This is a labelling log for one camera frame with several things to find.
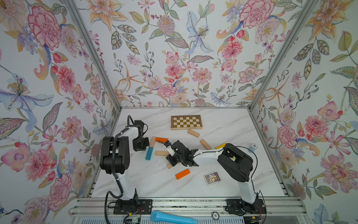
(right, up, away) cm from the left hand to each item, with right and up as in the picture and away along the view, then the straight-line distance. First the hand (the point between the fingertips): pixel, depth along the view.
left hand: (148, 146), depth 97 cm
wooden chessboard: (+27, +16, +11) cm, 33 cm away
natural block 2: (+40, +1, +2) cm, 40 cm away
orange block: (+10, +4, +5) cm, 12 cm away
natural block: (+2, +3, +4) cm, 6 cm away
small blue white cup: (+70, +1, -6) cm, 70 cm away
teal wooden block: (+1, -5, -3) cm, 5 cm away
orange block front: (+24, -15, -11) cm, 30 cm away
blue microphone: (+11, -29, -29) cm, 42 cm away
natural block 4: (+15, -11, -10) cm, 21 cm away
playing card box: (+41, -16, -14) cm, 46 cm away
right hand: (+13, -5, -4) cm, 15 cm away
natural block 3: (+10, -3, -9) cm, 14 cm away
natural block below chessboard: (+32, +9, +7) cm, 34 cm away
